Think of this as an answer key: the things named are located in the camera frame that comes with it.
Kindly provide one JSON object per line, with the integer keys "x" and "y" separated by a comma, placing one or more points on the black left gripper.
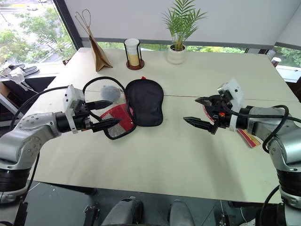
{"x": 82, "y": 117}

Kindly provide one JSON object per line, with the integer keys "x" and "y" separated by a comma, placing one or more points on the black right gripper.
{"x": 219, "y": 107}

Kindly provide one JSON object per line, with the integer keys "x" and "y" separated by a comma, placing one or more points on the grey fuzzy ball pouch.
{"x": 109, "y": 93}

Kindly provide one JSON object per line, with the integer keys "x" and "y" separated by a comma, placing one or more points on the black and red paddle case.
{"x": 145, "y": 103}

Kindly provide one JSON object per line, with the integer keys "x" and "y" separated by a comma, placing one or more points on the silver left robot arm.
{"x": 30, "y": 131}

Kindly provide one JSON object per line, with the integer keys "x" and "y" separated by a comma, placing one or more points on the brown paper bag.
{"x": 100, "y": 55}

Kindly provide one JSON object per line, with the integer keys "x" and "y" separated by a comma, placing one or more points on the white ribbed plant pot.
{"x": 176, "y": 56}

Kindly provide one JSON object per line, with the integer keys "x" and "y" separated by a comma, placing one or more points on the cup in black holder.
{"x": 141, "y": 63}

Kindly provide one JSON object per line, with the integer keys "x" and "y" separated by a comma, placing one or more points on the small reddish brown object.
{"x": 65, "y": 62}

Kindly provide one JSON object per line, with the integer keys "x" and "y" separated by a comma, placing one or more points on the stack of white paper cups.
{"x": 132, "y": 53}

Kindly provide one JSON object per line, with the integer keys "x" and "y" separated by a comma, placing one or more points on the black slide sandal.
{"x": 16, "y": 66}
{"x": 30, "y": 70}

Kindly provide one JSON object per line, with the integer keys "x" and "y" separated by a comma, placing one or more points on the paper cup with dark rim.
{"x": 275, "y": 60}

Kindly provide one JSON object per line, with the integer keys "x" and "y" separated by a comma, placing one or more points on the green palm plant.
{"x": 181, "y": 21}

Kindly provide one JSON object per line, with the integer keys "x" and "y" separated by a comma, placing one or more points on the dark brown chair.
{"x": 298, "y": 91}

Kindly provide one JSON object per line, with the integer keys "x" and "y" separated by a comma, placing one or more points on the dark rounded grey shape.
{"x": 124, "y": 213}
{"x": 181, "y": 214}

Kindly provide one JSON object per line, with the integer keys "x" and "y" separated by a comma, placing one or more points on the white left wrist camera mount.
{"x": 71, "y": 97}

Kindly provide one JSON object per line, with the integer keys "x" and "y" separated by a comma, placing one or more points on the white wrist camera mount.
{"x": 71, "y": 97}
{"x": 236, "y": 93}

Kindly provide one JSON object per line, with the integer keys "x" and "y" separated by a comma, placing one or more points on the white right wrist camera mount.
{"x": 236, "y": 93}

